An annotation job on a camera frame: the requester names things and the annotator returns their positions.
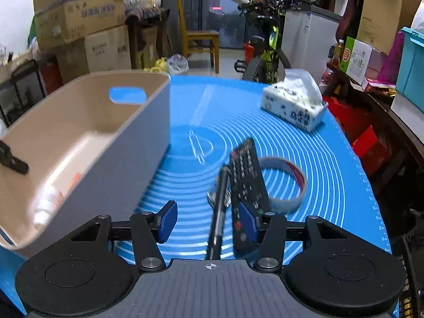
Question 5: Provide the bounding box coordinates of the grey pink tape ring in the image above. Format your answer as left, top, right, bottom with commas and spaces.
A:
258, 156, 308, 215

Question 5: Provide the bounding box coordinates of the black remote control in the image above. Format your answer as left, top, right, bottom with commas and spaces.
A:
229, 137, 270, 257

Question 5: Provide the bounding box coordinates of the black pen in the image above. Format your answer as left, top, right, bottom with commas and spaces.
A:
205, 165, 231, 260

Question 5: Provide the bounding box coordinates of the white pill bottle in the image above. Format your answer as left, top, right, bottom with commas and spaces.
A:
33, 185, 65, 231

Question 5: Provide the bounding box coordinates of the beige plastic storage bin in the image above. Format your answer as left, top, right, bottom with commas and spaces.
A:
1, 70, 170, 258

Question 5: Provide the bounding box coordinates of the blue silicone baking mat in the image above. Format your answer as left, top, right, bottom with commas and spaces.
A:
1, 71, 405, 317

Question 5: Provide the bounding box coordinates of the black metal shelf rack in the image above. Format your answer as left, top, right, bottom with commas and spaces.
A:
1, 59, 47, 127

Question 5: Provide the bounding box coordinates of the white tissue pack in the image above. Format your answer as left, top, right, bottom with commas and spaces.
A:
261, 69, 328, 132

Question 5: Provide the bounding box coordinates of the top cardboard box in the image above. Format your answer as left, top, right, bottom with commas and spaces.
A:
33, 0, 125, 52

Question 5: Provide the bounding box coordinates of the large lower cardboard box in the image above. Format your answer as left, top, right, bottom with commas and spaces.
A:
56, 25, 131, 84

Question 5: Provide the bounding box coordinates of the green black bicycle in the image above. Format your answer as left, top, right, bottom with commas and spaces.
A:
234, 1, 291, 85

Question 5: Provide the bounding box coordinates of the yellow detergent jug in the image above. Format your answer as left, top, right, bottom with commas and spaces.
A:
143, 58, 168, 73

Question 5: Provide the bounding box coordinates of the clear plastic bag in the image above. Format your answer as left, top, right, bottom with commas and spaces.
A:
166, 54, 189, 76

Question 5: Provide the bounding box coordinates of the wooden chair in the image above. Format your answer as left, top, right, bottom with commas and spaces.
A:
176, 0, 220, 74

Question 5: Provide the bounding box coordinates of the green white carton box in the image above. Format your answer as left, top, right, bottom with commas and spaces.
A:
339, 37, 373, 84

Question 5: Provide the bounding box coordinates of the teal plastic crate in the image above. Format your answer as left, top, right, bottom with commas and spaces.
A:
396, 27, 424, 112

